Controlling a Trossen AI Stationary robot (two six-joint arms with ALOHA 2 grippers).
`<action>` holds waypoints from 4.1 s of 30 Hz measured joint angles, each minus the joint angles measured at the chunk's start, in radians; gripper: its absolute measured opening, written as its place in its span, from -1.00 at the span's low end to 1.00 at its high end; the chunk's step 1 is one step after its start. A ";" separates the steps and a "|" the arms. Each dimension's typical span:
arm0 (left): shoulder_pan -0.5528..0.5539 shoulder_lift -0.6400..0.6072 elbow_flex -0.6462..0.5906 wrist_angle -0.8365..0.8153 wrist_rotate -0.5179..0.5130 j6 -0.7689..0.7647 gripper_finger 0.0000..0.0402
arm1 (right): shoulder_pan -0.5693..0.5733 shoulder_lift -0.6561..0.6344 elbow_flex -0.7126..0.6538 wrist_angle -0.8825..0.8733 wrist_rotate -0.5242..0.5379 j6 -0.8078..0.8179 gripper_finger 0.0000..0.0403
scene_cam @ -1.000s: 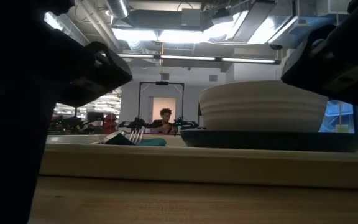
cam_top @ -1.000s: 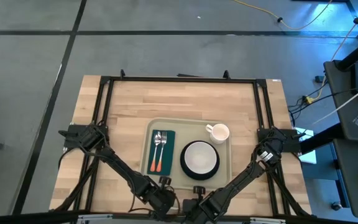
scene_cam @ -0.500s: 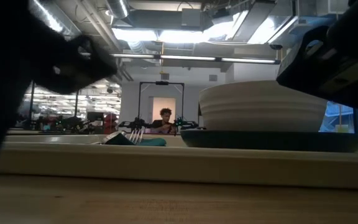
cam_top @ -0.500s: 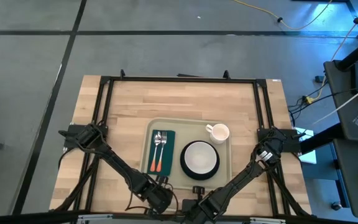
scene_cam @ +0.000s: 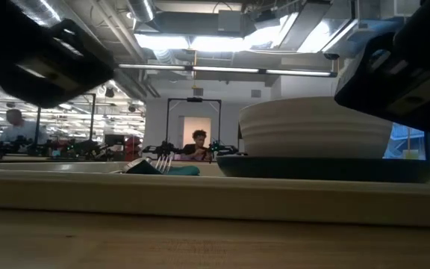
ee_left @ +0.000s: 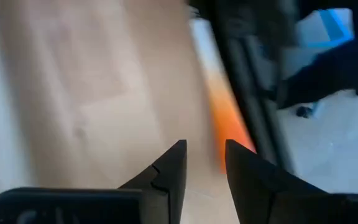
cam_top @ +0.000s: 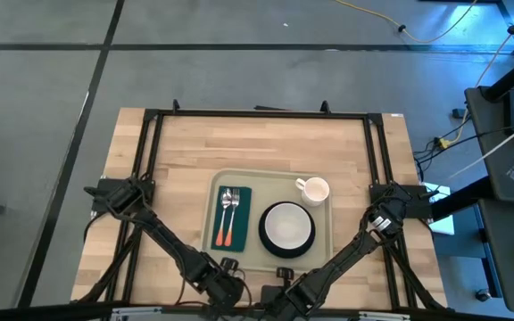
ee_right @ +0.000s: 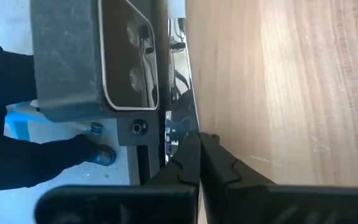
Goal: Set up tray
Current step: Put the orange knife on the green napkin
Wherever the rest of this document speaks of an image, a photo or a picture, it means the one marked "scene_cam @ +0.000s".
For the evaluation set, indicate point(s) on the blue window frame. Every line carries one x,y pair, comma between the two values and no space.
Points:
429,149

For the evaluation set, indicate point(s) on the red chair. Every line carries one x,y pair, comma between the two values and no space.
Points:
133,147

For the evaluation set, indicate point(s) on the grey metal box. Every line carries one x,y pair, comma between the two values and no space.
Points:
230,20

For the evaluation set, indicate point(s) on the small grey wall square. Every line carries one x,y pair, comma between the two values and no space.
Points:
198,92
256,93

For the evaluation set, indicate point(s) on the black background robot arm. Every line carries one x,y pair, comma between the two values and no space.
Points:
84,147
222,148
162,148

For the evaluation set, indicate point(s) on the beige plastic tray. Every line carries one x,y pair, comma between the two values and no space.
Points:
215,201

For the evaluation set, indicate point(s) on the black aluminium table frame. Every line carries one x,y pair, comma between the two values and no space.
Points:
32,159

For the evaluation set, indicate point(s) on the long fluorescent light bar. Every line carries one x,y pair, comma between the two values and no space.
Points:
226,69

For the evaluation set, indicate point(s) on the person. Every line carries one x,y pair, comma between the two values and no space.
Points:
199,136
24,130

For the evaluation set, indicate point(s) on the white ribbed bowl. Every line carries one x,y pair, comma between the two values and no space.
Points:
312,127

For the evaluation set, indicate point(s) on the black dome camera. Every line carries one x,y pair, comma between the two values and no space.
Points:
331,55

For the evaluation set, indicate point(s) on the pale green cylinder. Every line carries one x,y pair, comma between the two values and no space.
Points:
411,154

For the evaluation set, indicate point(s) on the black gantry frame with camera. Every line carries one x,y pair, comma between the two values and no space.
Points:
194,99

